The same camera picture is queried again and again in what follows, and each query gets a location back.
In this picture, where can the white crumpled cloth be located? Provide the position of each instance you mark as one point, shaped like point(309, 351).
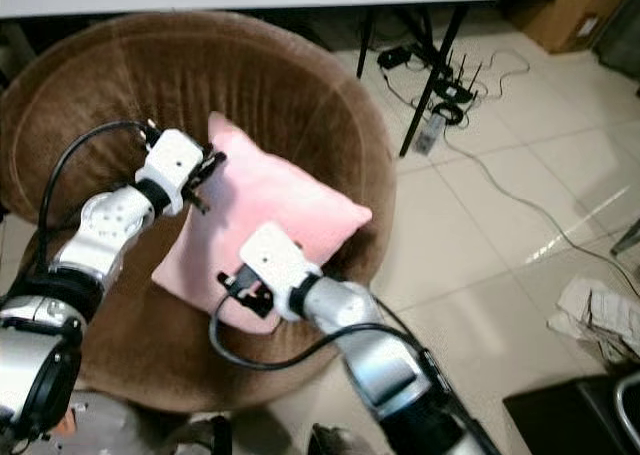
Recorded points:
point(595, 315)

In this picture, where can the grey curtain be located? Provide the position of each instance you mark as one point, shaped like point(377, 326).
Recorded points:
point(622, 40)

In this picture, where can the pink pillow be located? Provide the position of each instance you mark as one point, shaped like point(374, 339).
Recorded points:
point(260, 205)

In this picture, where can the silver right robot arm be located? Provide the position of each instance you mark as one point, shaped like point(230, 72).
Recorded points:
point(390, 365)

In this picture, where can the brown suede armchair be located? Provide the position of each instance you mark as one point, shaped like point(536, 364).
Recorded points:
point(120, 85)

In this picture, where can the black router with antennas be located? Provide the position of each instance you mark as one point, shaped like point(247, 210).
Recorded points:
point(455, 90)

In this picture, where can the right robot leg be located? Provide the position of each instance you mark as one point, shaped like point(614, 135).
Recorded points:
point(335, 441)

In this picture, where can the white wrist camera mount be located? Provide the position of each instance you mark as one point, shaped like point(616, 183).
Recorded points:
point(175, 160)
point(275, 255)

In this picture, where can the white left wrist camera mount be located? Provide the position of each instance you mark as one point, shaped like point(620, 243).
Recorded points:
point(175, 160)

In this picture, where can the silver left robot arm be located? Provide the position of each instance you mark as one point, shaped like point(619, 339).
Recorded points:
point(110, 227)

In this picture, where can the black power brick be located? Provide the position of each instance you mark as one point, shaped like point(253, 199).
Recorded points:
point(393, 57)

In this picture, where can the cardboard box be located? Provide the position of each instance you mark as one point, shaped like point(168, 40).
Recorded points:
point(565, 10)

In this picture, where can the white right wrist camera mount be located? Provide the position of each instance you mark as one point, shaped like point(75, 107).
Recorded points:
point(275, 255)

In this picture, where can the left robot leg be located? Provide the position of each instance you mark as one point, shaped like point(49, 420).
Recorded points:
point(200, 437)

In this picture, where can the robot leg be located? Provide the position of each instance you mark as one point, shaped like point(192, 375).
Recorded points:
point(200, 437)
point(335, 441)

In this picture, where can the black box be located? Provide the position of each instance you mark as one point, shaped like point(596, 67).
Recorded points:
point(570, 420)

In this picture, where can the grey power adapter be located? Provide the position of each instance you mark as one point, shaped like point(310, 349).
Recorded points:
point(430, 135)

